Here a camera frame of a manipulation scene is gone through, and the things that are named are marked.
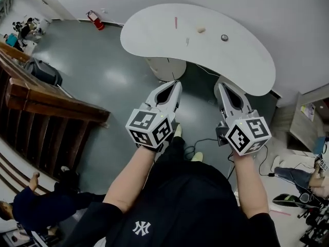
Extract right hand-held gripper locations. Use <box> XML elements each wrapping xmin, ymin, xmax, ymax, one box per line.
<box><xmin>214</xmin><ymin>82</ymin><xmax>272</xmax><ymax>156</ymax></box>

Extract person's black t-shirt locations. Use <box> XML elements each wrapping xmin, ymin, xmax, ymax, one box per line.
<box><xmin>53</xmin><ymin>161</ymin><xmax>282</xmax><ymax>247</ymax></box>

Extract blue plastic bin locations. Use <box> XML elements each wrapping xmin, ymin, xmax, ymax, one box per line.
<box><xmin>313</xmin><ymin>136</ymin><xmax>329</xmax><ymax>154</ymax></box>

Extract white kidney-shaped table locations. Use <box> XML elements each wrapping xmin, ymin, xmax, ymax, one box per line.
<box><xmin>120</xmin><ymin>3</ymin><xmax>277</xmax><ymax>97</ymax></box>

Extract person's left forearm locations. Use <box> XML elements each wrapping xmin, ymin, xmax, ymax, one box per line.
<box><xmin>102</xmin><ymin>144</ymin><xmax>159</xmax><ymax>213</ymax></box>

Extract black bag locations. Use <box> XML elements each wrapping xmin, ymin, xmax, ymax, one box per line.
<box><xmin>25</xmin><ymin>58</ymin><xmax>63</xmax><ymax>87</ymax></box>

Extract person's right forearm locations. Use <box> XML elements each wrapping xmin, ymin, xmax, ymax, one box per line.
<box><xmin>231</xmin><ymin>152</ymin><xmax>270</xmax><ymax>220</ymax></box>

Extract white table pedestal base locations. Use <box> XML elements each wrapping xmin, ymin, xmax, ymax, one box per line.
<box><xmin>145</xmin><ymin>57</ymin><xmax>187</xmax><ymax>82</ymax></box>

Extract yellow white paper label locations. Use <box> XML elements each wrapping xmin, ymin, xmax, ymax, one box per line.
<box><xmin>300</xmin><ymin>103</ymin><xmax>316</xmax><ymax>122</ymax></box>

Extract black green shoe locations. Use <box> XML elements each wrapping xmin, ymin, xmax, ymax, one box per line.
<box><xmin>272</xmin><ymin>193</ymin><xmax>300</xmax><ymax>208</ymax></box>

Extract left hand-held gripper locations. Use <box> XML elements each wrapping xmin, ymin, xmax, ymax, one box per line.
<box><xmin>125</xmin><ymin>80</ymin><xmax>182</xmax><ymax>149</ymax></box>

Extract person's black trousers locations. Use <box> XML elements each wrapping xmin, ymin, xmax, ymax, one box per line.
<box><xmin>154</xmin><ymin>135</ymin><xmax>187</xmax><ymax>164</ymax></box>

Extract grey wooden cabinet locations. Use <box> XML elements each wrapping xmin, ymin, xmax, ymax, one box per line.
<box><xmin>287</xmin><ymin>83</ymin><xmax>329</xmax><ymax>153</ymax></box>

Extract red fire extinguisher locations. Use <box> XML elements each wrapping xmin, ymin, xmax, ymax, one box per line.
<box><xmin>86</xmin><ymin>10</ymin><xmax>105</xmax><ymax>31</ymax></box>

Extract brown wooden stair railing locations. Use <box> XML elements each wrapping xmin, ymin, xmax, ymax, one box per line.
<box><xmin>0</xmin><ymin>41</ymin><xmax>111</xmax><ymax>177</ymax></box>

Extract teal storage box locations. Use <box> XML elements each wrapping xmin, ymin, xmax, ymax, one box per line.
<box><xmin>6</xmin><ymin>33</ymin><xmax>19</xmax><ymax>46</ymax></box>

